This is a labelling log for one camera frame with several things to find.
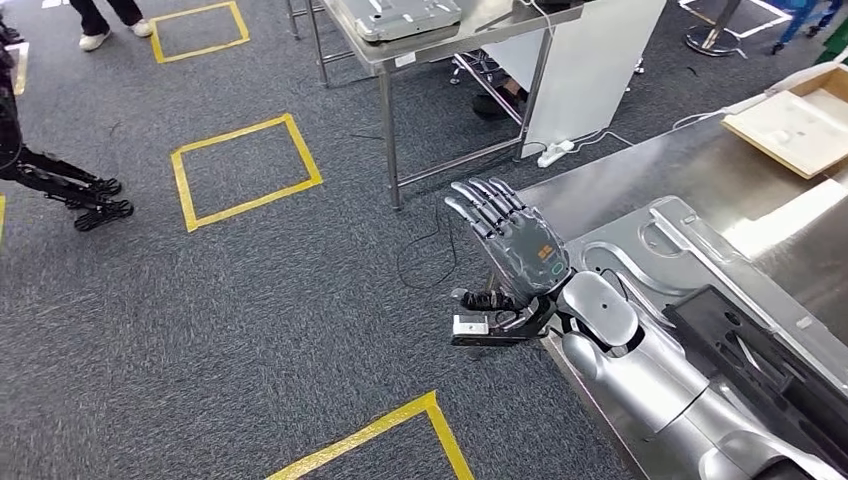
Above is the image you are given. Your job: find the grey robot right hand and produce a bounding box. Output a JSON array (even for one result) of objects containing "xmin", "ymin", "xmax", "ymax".
[{"xmin": 443, "ymin": 176, "xmax": 574, "ymax": 314}]

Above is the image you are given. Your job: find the black plastic panel part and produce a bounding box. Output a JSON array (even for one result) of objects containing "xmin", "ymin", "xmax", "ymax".
[{"xmin": 662, "ymin": 284, "xmax": 848, "ymax": 477}]

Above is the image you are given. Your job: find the stainless steel workbench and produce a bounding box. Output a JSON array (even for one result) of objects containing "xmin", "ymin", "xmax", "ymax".
[{"xmin": 515, "ymin": 105, "xmax": 848, "ymax": 480}]

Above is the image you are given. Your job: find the white power strip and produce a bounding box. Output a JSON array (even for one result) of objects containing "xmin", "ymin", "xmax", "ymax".
[{"xmin": 535, "ymin": 138, "xmax": 576, "ymax": 170}]

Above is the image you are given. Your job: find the person's foot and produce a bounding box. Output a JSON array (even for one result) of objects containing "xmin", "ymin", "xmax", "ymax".
[{"xmin": 470, "ymin": 82, "xmax": 529, "ymax": 123}]

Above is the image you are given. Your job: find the silver stamped metal panel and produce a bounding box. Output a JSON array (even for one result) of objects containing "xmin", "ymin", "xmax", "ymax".
[
  {"xmin": 561, "ymin": 194, "xmax": 848, "ymax": 480},
  {"xmin": 353, "ymin": 0, "xmax": 464, "ymax": 44}
]

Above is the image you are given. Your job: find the white board panel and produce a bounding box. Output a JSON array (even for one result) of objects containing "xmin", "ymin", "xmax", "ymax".
[{"xmin": 521, "ymin": 0, "xmax": 668, "ymax": 160}]

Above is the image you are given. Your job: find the stainless steel side table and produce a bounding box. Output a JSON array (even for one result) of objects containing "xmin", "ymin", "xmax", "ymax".
[{"xmin": 286, "ymin": 0, "xmax": 591, "ymax": 212}]

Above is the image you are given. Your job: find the cardboard box with white foam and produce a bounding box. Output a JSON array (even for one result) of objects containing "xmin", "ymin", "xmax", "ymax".
[{"xmin": 720, "ymin": 64, "xmax": 848, "ymax": 181}]

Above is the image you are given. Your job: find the chrome stanchion base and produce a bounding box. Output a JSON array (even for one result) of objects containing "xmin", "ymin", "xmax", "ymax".
[{"xmin": 684, "ymin": 0, "xmax": 743, "ymax": 58}]

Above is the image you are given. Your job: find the white floor tape square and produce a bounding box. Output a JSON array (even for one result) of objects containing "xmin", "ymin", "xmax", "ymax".
[{"xmin": 677, "ymin": 0, "xmax": 794, "ymax": 40}]

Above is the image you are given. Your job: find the person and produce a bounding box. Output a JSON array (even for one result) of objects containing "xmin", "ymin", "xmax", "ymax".
[{"xmin": 68, "ymin": 0, "xmax": 155, "ymax": 53}]

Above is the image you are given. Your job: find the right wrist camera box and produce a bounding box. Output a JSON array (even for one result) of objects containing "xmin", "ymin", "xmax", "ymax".
[{"xmin": 451, "ymin": 298, "xmax": 561, "ymax": 348}]

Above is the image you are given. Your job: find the black floor cable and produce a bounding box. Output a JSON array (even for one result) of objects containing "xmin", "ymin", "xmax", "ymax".
[{"xmin": 395, "ymin": 200, "xmax": 461, "ymax": 291}]

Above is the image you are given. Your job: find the white power cable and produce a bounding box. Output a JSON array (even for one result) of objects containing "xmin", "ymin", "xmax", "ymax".
[{"xmin": 569, "ymin": 105, "xmax": 733, "ymax": 152}]

